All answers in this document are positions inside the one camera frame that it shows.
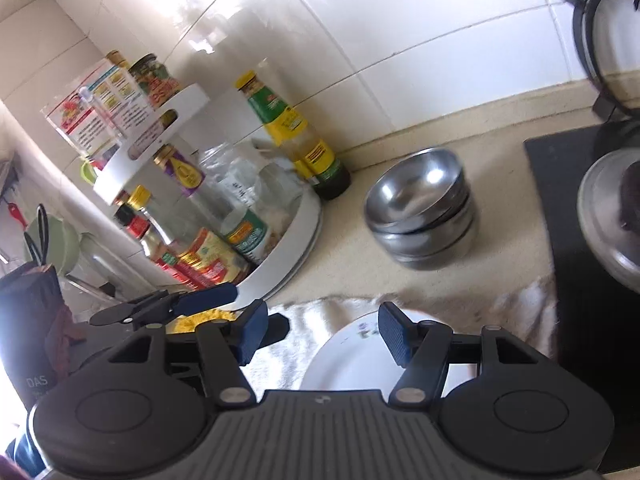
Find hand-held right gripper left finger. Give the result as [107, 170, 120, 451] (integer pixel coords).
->
[107, 299, 270, 407]

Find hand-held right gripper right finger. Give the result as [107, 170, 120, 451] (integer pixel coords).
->
[377, 301, 538, 406]

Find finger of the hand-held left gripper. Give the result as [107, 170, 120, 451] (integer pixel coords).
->
[90, 282, 239, 327]
[265, 312, 291, 349]

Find white plate with floral print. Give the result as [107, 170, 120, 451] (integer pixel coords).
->
[299, 310, 481, 392]

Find white towel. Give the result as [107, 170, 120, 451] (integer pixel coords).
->
[240, 275, 559, 392]

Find yellow woven mat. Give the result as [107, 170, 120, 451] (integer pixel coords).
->
[167, 310, 237, 336]

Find yellow and red seasoning jar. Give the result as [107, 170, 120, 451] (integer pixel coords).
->
[177, 227, 252, 289]

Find green label jar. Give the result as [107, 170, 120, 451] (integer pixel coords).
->
[220, 207, 274, 267]

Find red label soy sauce bottle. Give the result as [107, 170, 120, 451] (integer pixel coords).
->
[114, 185, 197, 287]

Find green utensil holder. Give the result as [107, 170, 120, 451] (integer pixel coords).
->
[24, 210, 82, 277]

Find white two-tier rotating rack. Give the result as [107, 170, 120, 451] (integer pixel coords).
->
[92, 82, 324, 305]

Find clear glass jar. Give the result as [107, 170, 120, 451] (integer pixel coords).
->
[199, 142, 273, 208]

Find purple label bottle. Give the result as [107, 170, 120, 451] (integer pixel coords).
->
[151, 143, 227, 217]

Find small green cup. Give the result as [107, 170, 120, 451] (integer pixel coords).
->
[80, 157, 102, 187]

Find yellow-capped green label sauce bottle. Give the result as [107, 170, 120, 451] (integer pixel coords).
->
[235, 71, 352, 201]

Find black cooktop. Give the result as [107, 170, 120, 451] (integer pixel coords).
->
[522, 122, 640, 474]

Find colourful printed seasoning box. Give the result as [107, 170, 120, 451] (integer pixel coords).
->
[42, 57, 164, 159]

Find dark-lidded pickle jar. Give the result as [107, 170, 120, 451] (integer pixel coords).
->
[128, 54, 182, 109]

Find steel pot lid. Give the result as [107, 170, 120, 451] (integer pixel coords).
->
[576, 146, 640, 297]

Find black-rimmed glass lid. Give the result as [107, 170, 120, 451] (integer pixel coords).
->
[553, 0, 640, 124]

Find black utensil handles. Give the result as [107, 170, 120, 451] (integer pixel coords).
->
[22, 203, 51, 267]

